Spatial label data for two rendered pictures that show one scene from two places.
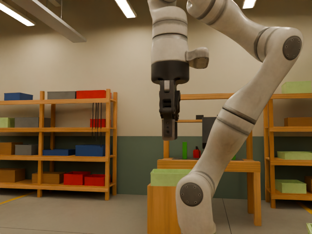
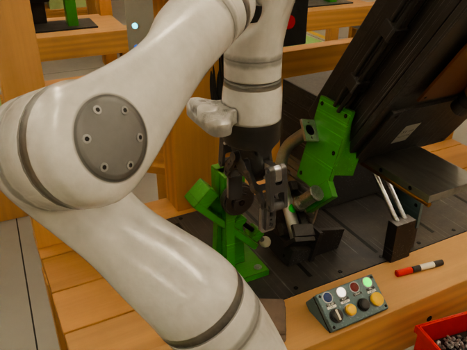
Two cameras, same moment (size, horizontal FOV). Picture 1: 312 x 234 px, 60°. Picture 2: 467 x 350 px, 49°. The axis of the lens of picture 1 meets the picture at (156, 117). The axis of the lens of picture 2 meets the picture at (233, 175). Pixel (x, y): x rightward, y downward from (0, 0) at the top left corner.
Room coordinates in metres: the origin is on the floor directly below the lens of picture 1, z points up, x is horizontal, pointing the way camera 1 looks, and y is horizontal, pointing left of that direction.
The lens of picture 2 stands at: (1.01, -0.39, 1.69)
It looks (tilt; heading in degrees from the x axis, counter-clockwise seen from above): 29 degrees down; 145
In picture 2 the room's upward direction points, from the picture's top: straight up
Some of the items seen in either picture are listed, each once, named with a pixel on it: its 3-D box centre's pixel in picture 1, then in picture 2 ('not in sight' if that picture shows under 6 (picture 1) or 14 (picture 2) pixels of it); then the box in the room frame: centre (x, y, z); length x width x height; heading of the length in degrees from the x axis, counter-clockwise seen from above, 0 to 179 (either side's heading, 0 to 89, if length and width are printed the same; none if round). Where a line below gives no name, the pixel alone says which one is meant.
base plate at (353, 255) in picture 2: not in sight; (333, 221); (0.20, 0.51, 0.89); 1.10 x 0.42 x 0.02; 82
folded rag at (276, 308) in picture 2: not in sight; (266, 319); (0.40, 0.11, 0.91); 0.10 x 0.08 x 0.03; 140
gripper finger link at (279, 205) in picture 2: not in sight; (272, 214); (0.59, -0.04, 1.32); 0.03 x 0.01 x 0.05; 172
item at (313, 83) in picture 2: not in sight; (340, 136); (0.08, 0.64, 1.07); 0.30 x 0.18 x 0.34; 82
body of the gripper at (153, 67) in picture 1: (170, 85); (251, 144); (0.53, -0.03, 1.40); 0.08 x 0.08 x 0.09
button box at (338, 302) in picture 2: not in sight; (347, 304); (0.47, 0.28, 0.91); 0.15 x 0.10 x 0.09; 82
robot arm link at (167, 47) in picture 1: (179, 49); (238, 94); (0.52, -0.05, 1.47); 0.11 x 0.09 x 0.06; 82
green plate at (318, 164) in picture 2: not in sight; (334, 143); (0.25, 0.43, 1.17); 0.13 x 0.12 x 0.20; 82
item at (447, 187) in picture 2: not in sight; (392, 157); (0.31, 0.58, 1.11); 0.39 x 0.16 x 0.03; 172
